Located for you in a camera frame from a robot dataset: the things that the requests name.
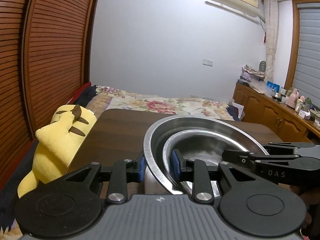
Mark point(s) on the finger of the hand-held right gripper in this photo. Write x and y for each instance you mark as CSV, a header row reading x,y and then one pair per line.
x,y
240,158
287,148

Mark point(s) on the person's right hand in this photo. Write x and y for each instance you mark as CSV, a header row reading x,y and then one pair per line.
x,y
313,205

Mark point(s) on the pink thermos bottle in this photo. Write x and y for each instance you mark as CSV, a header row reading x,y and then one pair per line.
x,y
293,98

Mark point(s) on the grey window blind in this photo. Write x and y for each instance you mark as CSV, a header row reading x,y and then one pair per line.
x,y
308,55

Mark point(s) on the wooden cabinet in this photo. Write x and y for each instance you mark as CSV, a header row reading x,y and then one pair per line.
x,y
262,112

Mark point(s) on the clear plastic bag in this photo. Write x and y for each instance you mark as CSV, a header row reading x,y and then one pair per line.
x,y
261,87

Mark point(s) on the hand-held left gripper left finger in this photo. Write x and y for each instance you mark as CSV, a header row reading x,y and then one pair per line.
x,y
142,170

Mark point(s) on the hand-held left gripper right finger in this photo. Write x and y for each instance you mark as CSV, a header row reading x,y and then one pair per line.
x,y
177,165

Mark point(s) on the wooden window frame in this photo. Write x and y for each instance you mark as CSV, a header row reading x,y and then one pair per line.
x,y
292,42

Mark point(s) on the medium stainless steel bowl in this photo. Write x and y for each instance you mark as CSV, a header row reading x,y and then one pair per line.
x,y
200,145

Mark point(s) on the cream patterned curtain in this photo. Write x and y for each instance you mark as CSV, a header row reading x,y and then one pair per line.
x,y
271,37

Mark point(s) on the white cardboard box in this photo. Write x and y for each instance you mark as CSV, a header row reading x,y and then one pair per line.
x,y
238,110

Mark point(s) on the red wall ornament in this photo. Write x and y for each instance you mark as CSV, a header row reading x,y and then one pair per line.
x,y
265,38

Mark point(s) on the yellow plush toy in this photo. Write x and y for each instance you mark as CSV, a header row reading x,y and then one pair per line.
x,y
55,142

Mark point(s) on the wooden slatted wardrobe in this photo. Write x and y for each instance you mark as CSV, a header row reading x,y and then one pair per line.
x,y
50,55

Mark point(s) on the floral bedsheet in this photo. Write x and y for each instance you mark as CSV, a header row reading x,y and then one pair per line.
x,y
150,105

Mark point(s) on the blue packet box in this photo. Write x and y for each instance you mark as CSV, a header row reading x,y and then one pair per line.
x,y
272,85

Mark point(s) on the small white paper box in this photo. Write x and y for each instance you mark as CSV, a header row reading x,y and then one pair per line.
x,y
304,114

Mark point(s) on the white bottle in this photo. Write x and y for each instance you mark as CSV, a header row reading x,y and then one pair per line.
x,y
299,106

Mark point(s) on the large stainless steel bowl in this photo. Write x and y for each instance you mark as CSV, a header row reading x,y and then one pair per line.
x,y
190,124

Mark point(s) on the white wall switch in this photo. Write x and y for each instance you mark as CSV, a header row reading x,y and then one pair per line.
x,y
207,62

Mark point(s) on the pile of folded cloths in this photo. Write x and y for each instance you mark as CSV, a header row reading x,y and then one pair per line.
x,y
252,69

